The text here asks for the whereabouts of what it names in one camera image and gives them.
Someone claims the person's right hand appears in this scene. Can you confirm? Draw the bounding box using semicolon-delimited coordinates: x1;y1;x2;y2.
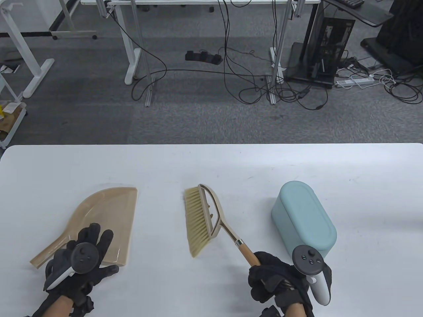
248;251;332;317

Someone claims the person's left hand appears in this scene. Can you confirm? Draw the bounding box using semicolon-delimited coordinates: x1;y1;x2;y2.
43;223;120;310

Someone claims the beige plastic dustpan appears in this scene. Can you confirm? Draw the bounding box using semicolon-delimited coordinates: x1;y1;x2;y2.
30;187;138;268

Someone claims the light blue desktop trash can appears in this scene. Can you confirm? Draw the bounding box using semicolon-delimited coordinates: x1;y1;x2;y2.
271;181;337;262

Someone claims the beige brush with wooden handle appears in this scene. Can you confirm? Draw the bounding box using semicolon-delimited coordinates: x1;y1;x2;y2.
184;184;262;266

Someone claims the person's right forearm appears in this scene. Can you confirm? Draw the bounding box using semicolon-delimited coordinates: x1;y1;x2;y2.
284;302;307;317

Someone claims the person's left forearm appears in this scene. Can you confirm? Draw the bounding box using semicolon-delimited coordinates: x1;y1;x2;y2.
23;294;77;317

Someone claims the black white left hand controller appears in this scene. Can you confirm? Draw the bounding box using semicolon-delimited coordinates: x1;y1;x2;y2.
43;243;100;291

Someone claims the black white hand controller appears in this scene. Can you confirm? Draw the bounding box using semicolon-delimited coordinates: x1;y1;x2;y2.
43;243;100;291
292;245;331;306

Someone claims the black white right hand controller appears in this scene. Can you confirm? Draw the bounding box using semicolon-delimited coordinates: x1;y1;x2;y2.
292;245;331;306

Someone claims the white table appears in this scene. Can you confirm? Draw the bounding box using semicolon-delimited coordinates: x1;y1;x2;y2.
0;143;423;317

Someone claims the white cart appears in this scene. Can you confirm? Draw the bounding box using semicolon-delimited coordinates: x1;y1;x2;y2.
0;71;28;149

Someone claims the brown cardboard sheet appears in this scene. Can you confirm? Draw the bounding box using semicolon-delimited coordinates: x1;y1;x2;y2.
0;108;23;133

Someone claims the white standing desk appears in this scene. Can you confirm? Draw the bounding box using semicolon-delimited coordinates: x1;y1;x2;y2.
81;0;321;86

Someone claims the white power strip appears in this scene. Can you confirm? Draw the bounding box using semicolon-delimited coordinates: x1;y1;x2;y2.
335;76;376;88

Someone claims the black computer tower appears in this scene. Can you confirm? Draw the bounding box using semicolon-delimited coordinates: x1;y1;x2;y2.
285;2;356;89

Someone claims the black equipment stand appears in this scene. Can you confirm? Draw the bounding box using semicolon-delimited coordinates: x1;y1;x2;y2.
360;0;423;75

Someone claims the dark grey desk shelf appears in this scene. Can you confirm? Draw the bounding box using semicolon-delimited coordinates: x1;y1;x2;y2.
322;0;394;28

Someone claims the white desk leg frame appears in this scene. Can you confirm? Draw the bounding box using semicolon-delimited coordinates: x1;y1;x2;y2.
0;3;55;98

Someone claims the white wheeled frame base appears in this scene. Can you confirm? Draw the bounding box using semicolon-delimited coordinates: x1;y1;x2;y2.
50;0;98;40

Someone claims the tangle of black floor cables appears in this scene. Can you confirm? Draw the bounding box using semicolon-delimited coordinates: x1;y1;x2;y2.
105;0;423;111

